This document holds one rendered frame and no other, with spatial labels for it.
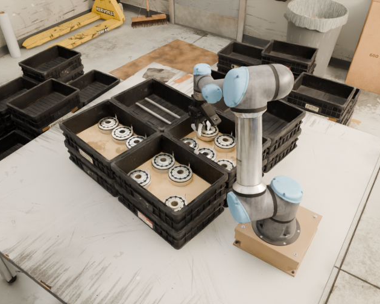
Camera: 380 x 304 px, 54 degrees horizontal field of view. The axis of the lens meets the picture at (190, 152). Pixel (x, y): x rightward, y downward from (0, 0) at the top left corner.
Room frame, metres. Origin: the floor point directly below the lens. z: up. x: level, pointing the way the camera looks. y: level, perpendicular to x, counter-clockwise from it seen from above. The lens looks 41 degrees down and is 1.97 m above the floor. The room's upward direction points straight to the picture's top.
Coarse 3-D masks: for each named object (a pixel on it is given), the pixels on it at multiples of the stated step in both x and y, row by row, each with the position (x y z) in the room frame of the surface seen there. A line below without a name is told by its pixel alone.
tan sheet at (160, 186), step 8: (136, 168) 1.19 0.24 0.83; (144, 168) 1.19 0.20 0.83; (152, 168) 1.19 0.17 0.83; (152, 176) 1.14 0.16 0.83; (160, 176) 1.14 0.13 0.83; (192, 176) 1.14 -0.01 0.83; (152, 184) 1.09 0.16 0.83; (160, 184) 1.09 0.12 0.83; (168, 184) 1.09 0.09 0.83; (192, 184) 1.09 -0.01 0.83; (200, 184) 1.09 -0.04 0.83; (208, 184) 1.09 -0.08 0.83; (152, 192) 1.04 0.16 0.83; (160, 192) 1.04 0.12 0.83; (168, 192) 1.04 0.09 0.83; (176, 192) 1.04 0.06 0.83; (184, 192) 1.04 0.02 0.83; (192, 192) 1.04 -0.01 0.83; (200, 192) 1.04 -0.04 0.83
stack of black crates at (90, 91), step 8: (88, 72) 2.66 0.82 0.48; (96, 72) 2.69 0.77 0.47; (80, 80) 2.58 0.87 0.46; (88, 80) 2.64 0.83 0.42; (96, 80) 2.70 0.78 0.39; (104, 80) 2.64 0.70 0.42; (112, 80) 2.59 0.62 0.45; (80, 88) 2.56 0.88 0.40; (88, 88) 2.59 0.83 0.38; (96, 88) 2.59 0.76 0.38; (104, 88) 2.42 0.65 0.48; (80, 96) 2.47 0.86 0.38; (88, 96) 2.47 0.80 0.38; (96, 96) 2.33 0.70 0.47
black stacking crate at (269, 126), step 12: (228, 108) 1.65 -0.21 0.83; (276, 108) 1.58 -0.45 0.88; (288, 108) 1.54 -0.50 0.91; (264, 120) 1.55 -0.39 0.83; (276, 120) 1.55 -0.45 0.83; (288, 120) 1.53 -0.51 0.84; (264, 132) 1.45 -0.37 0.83; (276, 132) 1.45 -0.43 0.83; (288, 132) 1.39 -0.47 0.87; (276, 144) 1.31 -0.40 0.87
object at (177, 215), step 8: (168, 136) 1.29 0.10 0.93; (144, 144) 1.23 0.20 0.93; (176, 144) 1.24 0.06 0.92; (128, 152) 1.18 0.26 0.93; (192, 152) 1.18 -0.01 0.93; (120, 160) 1.13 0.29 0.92; (208, 160) 1.13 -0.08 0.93; (112, 168) 1.09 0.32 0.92; (216, 168) 1.08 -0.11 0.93; (120, 176) 1.06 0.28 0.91; (128, 176) 1.04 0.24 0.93; (224, 176) 1.04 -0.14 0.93; (136, 184) 0.99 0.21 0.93; (216, 184) 0.99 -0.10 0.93; (144, 192) 0.95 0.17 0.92; (208, 192) 0.96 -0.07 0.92; (152, 200) 0.92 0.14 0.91; (160, 200) 0.91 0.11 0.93; (192, 200) 0.91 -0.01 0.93; (200, 200) 0.92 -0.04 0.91; (160, 208) 0.89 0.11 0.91; (168, 208) 0.87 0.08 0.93; (184, 208) 0.87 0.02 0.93; (176, 216) 0.84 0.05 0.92
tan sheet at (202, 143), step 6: (192, 132) 1.44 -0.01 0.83; (198, 138) 1.40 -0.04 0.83; (198, 144) 1.35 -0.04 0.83; (204, 144) 1.35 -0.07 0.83; (210, 144) 1.35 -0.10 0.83; (216, 150) 1.31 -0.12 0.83; (234, 150) 1.31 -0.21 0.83; (222, 156) 1.27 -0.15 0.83; (228, 156) 1.27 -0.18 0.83; (234, 156) 1.27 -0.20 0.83; (234, 162) 1.22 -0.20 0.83
